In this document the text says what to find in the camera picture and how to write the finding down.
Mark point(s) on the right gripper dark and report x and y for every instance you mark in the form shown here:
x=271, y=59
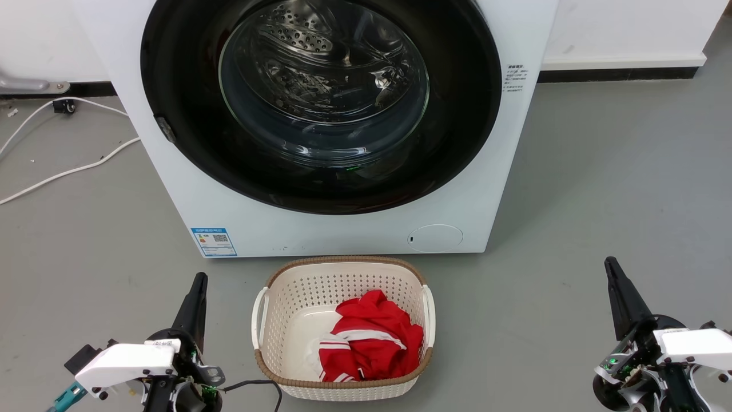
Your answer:
x=640, y=366

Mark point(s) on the cream perforated laundry basket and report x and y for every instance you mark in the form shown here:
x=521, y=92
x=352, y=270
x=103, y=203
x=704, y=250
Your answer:
x=297, y=297

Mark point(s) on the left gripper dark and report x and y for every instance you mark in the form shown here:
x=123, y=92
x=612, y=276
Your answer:
x=191, y=366

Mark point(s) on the small printed text sticker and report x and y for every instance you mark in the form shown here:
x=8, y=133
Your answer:
x=515, y=79

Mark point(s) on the steel washer drum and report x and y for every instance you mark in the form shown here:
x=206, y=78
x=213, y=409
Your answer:
x=320, y=63

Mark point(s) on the small black caster wheel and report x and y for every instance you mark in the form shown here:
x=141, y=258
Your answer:
x=64, y=106

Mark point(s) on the grey metal floor bracket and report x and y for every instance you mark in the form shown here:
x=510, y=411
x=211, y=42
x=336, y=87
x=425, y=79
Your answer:
x=26, y=84

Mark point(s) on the white front-load washing machine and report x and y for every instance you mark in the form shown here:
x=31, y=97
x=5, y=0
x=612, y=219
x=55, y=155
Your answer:
x=189, y=189

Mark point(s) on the blue energy label sticker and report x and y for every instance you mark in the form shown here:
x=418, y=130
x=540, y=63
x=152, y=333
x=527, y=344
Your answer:
x=214, y=242

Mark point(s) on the round black glass washer door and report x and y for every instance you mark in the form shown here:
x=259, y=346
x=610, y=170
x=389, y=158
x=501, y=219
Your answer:
x=457, y=114

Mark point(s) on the black skirting strip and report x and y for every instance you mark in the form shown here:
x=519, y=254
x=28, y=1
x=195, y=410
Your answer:
x=617, y=75
x=91, y=90

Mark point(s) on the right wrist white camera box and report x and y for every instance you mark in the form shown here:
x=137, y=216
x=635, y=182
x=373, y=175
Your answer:
x=697, y=346

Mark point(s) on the round white filter cover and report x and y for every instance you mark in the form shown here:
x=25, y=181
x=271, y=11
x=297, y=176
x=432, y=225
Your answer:
x=436, y=238

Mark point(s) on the red garment with white stripes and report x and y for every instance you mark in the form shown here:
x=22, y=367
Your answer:
x=372, y=343

